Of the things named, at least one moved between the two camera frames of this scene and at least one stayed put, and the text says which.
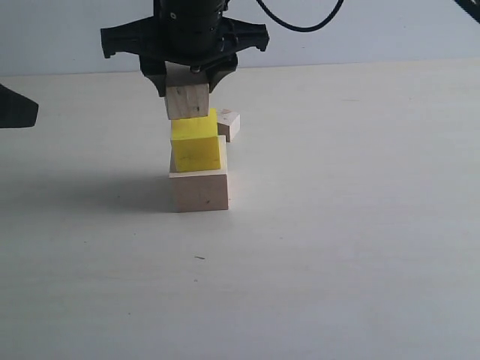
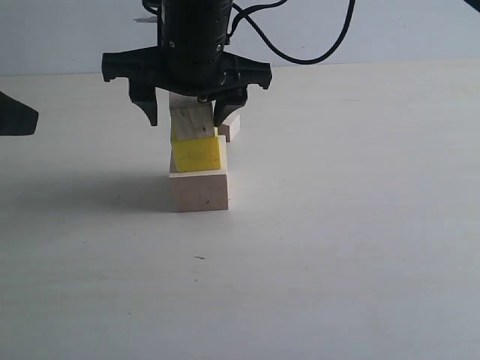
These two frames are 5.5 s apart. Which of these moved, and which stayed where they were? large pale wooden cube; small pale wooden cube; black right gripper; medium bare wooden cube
Moved: black right gripper; medium bare wooden cube
Stayed: large pale wooden cube; small pale wooden cube
